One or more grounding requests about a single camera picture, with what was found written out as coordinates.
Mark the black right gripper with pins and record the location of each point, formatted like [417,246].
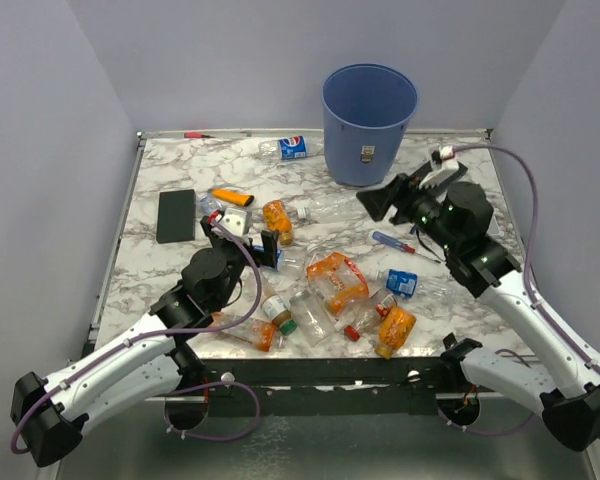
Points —
[379,200]

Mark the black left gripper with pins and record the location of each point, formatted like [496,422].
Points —
[268,255]

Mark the small orange juice bottle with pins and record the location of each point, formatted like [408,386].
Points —
[277,219]

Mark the clear bottle white cap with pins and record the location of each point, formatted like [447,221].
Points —
[332,209]

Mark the large crushed orange-label bottle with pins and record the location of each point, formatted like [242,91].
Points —
[337,282]

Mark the clear wide bottle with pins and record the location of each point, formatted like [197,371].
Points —
[311,317]

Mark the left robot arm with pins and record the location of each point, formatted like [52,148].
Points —
[52,414]

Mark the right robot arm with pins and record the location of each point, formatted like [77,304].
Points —
[568,397]

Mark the blue plastic bin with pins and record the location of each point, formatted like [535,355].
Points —
[367,108]

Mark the orange utility knife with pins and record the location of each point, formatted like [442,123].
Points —
[233,197]

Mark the green cap bottle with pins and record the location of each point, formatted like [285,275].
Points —
[279,315]

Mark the small clear crushed bottle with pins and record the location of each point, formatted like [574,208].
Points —
[207,204]

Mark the blue label water bottle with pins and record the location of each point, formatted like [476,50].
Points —
[407,284]

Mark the Pepsi bottle on table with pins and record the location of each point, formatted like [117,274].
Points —
[289,148]

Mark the black box left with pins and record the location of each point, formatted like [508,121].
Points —
[176,216]

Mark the orange bottle white cap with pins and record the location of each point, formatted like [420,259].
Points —
[259,334]

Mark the red cap tea bottle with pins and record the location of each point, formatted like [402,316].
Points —
[371,313]

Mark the orange bottle front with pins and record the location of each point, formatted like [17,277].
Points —
[393,332]

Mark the red marker pen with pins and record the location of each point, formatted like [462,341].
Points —
[197,135]

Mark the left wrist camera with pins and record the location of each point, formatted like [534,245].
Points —
[236,220]

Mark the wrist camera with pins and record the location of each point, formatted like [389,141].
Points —
[444,164]
[236,220]

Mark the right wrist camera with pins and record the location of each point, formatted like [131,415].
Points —
[444,164]

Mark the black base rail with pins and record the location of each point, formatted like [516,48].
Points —
[327,387]

